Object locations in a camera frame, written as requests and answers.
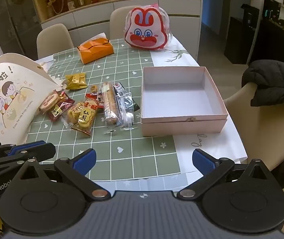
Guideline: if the pink gift box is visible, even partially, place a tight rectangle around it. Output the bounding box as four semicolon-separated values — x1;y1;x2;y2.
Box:
140;66;228;136

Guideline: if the cream cartoon tote bag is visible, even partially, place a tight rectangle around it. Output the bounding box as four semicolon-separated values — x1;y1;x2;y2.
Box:
0;53;60;145

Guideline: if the black jacket on chair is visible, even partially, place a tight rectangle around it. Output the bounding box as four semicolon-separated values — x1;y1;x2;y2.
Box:
241;60;284;107

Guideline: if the long biscuit stick pack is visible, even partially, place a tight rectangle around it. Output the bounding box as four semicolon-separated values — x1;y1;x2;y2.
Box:
101;81;121;133

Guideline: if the black silver snack bar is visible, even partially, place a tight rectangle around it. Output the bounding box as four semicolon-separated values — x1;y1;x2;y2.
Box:
114;83;140;112

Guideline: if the wooden display shelf cabinet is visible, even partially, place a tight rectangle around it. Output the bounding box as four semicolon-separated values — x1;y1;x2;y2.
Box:
33;0;203;58

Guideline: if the white paper sheet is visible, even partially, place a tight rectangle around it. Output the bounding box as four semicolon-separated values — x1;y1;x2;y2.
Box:
173;116;247;173

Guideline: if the green grid tablecloth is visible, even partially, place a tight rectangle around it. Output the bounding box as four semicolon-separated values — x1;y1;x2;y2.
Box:
27;39;180;182

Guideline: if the red rabbit face bag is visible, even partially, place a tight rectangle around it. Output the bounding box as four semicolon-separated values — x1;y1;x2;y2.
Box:
124;4;172;50

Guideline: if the yellow senbei cracker pack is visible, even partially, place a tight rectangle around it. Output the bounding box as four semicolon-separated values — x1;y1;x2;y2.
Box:
62;99;99;136

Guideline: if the beige chair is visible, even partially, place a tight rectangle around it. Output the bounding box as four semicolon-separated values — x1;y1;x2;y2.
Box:
109;5;136;40
224;83;284;170
36;23;74;59

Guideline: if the orange tissue box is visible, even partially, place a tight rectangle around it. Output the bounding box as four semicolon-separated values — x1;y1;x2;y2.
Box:
77;32;114;65

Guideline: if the small red snack packet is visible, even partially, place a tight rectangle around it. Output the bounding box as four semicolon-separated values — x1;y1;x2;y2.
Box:
85;93;104;109

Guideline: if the beige chair far middle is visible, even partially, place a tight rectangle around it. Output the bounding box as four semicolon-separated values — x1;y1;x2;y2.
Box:
109;5;136;40

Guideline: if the beige chair far left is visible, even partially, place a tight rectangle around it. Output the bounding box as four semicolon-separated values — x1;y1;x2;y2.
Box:
36;23;74;59

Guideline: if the red yellow jerky packet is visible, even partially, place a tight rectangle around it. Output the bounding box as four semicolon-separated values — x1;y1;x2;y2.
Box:
48;90;75;121

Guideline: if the black fish tank cabinet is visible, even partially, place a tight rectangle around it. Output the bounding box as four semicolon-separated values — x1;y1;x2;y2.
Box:
224;0;284;64

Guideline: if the beige chair right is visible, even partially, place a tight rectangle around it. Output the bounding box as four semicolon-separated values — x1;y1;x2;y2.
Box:
224;83;284;170

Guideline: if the small caramel candy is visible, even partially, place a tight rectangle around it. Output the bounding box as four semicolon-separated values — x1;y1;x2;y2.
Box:
90;85;99;93

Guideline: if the yellow snack packet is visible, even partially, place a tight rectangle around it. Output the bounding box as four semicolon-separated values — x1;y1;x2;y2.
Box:
65;73;87;90

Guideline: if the round rice cracker pack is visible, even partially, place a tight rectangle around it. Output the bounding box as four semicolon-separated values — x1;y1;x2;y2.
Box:
39;90;64;113

